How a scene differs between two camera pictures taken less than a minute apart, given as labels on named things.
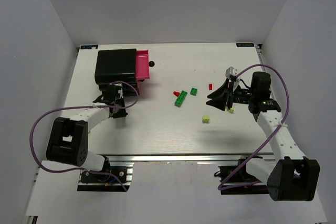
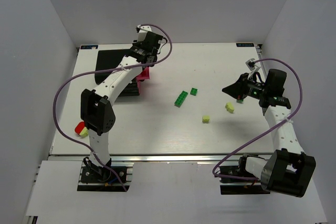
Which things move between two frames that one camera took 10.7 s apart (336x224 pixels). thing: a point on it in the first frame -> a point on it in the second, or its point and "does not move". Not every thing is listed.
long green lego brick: [180, 98] does not move
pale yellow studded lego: [231, 110] does not move
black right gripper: [230, 95] -> [243, 86]
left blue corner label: [88, 46] does not move
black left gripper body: [113, 96] -> [146, 60]
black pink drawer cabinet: [130, 66] does not move
